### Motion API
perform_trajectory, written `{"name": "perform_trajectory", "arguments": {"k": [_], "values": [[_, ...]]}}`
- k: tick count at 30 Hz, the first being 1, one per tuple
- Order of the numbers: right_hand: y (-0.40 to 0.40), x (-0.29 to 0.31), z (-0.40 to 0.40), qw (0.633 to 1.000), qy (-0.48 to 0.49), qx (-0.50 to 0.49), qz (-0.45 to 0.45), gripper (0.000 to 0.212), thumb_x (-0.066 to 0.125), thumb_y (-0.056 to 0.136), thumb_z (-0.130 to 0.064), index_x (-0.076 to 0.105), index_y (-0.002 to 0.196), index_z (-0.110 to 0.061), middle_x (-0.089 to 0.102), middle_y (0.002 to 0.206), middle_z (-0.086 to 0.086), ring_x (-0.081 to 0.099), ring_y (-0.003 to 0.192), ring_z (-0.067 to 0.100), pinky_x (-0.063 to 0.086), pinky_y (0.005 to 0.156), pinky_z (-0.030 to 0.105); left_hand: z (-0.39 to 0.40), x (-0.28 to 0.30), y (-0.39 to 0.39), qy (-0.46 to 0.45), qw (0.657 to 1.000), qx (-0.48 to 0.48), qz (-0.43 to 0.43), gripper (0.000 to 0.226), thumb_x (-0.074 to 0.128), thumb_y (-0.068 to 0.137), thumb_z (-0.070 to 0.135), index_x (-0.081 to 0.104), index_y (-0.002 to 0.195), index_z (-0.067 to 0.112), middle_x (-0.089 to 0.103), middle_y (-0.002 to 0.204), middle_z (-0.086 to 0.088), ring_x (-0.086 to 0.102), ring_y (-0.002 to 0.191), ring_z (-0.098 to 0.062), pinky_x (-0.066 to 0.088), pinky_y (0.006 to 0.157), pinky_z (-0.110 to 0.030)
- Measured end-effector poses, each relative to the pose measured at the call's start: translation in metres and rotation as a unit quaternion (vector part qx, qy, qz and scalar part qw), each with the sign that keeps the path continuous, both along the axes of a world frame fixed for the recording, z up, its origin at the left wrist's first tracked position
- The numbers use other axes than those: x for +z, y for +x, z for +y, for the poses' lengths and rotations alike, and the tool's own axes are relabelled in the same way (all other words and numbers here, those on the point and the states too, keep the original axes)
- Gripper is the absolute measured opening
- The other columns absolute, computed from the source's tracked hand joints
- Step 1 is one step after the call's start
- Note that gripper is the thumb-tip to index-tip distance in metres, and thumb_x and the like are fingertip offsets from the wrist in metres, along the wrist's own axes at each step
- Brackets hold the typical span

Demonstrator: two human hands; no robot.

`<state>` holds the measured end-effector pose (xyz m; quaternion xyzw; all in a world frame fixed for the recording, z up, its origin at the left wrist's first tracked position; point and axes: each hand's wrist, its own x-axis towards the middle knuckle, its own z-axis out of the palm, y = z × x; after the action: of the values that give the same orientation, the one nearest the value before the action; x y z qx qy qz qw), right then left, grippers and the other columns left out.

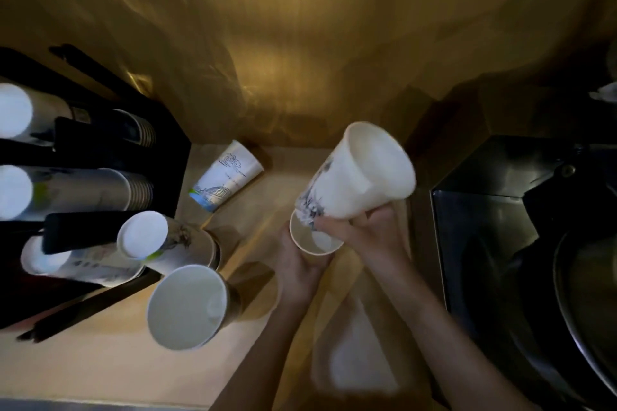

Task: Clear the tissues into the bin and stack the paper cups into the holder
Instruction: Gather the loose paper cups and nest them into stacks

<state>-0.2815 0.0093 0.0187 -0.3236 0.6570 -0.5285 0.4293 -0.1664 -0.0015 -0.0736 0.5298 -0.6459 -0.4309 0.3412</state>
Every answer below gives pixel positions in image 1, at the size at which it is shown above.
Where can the person's left hand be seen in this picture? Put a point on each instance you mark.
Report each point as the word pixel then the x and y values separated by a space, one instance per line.
pixel 296 278

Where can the black cup dispenser rack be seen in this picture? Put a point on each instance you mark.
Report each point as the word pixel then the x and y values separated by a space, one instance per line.
pixel 164 146

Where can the small white paper cup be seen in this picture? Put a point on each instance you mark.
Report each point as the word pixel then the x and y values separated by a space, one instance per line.
pixel 308 237

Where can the person's left fingers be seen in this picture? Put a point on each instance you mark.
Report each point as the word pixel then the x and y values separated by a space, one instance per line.
pixel 284 249

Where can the stack of white paper cups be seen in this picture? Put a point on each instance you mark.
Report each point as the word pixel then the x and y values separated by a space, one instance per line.
pixel 164 242
pixel 33 112
pixel 72 191
pixel 96 264

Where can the round metal basin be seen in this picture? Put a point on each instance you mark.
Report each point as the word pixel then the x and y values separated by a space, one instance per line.
pixel 590 295

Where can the large white printed paper cup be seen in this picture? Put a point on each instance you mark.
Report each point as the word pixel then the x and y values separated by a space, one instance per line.
pixel 359 174

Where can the person's right thumb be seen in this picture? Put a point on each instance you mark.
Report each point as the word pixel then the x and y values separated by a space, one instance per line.
pixel 337 225

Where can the white paper cup blue print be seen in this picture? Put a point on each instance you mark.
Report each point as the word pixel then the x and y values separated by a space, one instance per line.
pixel 226 174

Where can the person's right forearm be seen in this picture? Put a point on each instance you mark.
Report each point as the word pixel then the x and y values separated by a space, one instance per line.
pixel 448 338

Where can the dark metal sink unit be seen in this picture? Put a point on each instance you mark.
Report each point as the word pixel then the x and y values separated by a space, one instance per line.
pixel 487 237

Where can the person's right hand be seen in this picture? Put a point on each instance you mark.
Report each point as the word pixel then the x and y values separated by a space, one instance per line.
pixel 378 237

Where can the person's left forearm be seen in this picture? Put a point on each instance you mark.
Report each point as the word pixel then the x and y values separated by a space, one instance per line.
pixel 262 357

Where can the wide white paper cup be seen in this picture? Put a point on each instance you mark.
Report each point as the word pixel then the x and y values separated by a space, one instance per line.
pixel 185 307

